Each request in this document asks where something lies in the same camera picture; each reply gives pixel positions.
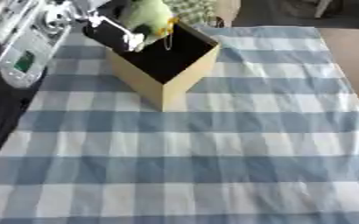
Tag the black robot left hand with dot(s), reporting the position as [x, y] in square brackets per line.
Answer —
[108, 33]

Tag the light green soft toy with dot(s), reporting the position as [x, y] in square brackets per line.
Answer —
[148, 13]

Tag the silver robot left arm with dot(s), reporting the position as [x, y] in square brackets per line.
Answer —
[32, 40]

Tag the tan cardboard box black inside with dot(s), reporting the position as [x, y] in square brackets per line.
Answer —
[183, 87]

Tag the green white checked fabric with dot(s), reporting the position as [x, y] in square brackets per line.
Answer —
[192, 10]

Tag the white chair leg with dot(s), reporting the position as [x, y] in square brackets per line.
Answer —
[322, 7]

